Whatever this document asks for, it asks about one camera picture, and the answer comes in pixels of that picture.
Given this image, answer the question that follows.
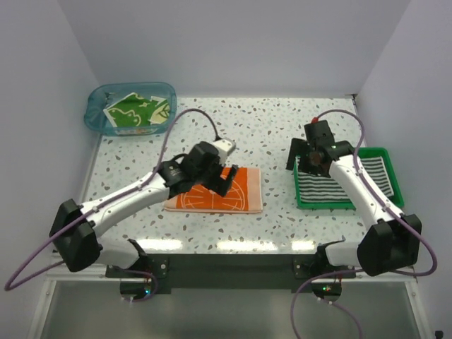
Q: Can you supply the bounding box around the orange white towel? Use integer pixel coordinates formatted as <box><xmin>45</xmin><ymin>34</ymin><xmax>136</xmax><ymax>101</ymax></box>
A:
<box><xmin>163</xmin><ymin>167</ymin><xmax>263</xmax><ymax>214</ymax></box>

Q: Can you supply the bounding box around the green white striped towel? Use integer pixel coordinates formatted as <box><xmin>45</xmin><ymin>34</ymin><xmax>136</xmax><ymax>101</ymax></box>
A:
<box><xmin>296</xmin><ymin>157</ymin><xmax>395</xmax><ymax>203</ymax></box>

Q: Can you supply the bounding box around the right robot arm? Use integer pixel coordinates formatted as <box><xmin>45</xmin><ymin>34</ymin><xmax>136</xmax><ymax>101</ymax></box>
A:
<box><xmin>286</xmin><ymin>119</ymin><xmax>422</xmax><ymax>278</ymax></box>

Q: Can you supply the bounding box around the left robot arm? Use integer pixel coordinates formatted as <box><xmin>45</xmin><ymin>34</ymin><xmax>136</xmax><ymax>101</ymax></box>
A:
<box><xmin>49</xmin><ymin>138</ymin><xmax>239</xmax><ymax>278</ymax></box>

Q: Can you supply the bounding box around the green plastic tray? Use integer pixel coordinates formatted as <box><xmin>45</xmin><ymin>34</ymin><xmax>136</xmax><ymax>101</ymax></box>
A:
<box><xmin>293</xmin><ymin>147</ymin><xmax>405</xmax><ymax>210</ymax></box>

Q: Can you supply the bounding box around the teal plastic laundry basket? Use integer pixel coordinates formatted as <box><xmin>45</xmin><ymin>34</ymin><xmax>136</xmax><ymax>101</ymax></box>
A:
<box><xmin>84</xmin><ymin>82</ymin><xmax>177</xmax><ymax>136</ymax></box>

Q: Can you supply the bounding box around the green cream patterned towel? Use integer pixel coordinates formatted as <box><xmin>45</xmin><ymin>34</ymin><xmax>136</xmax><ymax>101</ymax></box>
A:
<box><xmin>103</xmin><ymin>93</ymin><xmax>171</xmax><ymax>128</ymax></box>

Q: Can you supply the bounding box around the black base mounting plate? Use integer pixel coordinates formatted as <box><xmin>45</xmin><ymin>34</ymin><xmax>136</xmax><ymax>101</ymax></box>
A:
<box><xmin>105</xmin><ymin>254</ymin><xmax>348</xmax><ymax>294</ymax></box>

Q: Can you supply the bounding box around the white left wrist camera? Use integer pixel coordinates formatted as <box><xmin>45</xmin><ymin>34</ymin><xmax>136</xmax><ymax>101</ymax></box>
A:
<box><xmin>213</xmin><ymin>138</ymin><xmax>237</xmax><ymax>156</ymax></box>

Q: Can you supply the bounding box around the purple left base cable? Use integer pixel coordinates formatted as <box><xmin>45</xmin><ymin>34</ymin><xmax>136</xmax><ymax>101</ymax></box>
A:
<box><xmin>119</xmin><ymin>267</ymin><xmax>159</xmax><ymax>303</ymax></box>

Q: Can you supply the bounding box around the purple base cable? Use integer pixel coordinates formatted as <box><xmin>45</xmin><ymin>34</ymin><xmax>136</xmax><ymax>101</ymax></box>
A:
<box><xmin>119</xmin><ymin>267</ymin><xmax>159</xmax><ymax>303</ymax></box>
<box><xmin>290</xmin><ymin>270</ymin><xmax>364</xmax><ymax>339</ymax></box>

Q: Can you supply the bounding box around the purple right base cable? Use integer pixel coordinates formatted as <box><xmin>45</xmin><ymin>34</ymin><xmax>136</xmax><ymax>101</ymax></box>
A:
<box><xmin>290</xmin><ymin>270</ymin><xmax>364</xmax><ymax>339</ymax></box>

